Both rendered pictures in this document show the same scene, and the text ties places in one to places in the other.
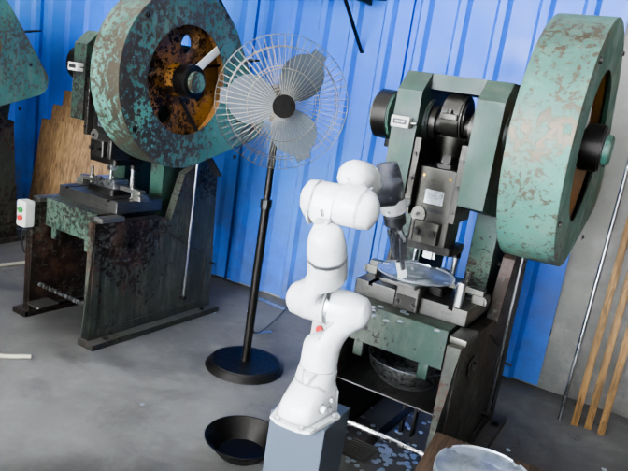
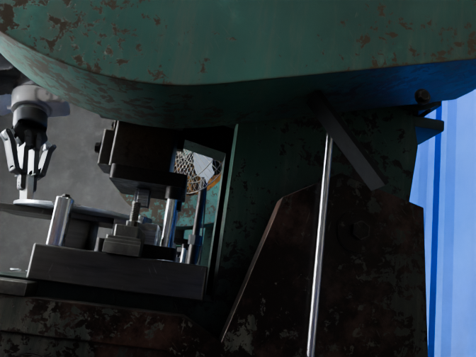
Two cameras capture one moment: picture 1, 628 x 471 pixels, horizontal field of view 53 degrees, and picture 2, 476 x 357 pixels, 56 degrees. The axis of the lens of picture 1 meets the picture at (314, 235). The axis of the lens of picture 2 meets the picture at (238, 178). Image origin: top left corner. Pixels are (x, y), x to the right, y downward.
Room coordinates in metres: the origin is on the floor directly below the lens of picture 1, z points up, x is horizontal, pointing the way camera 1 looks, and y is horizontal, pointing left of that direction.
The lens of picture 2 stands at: (1.96, -1.40, 0.69)
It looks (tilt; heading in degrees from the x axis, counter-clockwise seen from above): 13 degrees up; 56
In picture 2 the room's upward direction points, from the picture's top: 8 degrees clockwise
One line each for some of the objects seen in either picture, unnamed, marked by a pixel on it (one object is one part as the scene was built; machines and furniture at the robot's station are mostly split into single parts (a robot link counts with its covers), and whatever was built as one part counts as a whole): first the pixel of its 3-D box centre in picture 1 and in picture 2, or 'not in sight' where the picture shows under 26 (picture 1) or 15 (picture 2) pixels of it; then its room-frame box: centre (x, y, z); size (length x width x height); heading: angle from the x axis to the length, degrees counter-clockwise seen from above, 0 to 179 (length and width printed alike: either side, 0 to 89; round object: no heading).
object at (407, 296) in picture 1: (407, 292); (56, 242); (2.21, -0.37, 0.72); 0.25 x 0.14 x 0.14; 151
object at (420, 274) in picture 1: (415, 272); (84, 215); (2.25, -0.39, 0.78); 0.29 x 0.29 x 0.01
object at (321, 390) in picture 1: (308, 392); not in sight; (1.70, -0.05, 0.52); 0.22 x 0.19 x 0.14; 154
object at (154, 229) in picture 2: not in sight; (137, 234); (2.36, -0.45, 0.76); 0.15 x 0.09 x 0.05; 61
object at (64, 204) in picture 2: (460, 293); (61, 219); (2.16, -0.55, 0.75); 0.03 x 0.03 x 0.10; 61
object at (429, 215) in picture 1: (436, 204); (143, 115); (2.32, -0.43, 1.04); 0.17 x 0.15 x 0.30; 151
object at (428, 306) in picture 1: (422, 293); (133, 273); (2.36, -0.45, 0.68); 0.45 x 0.30 x 0.06; 61
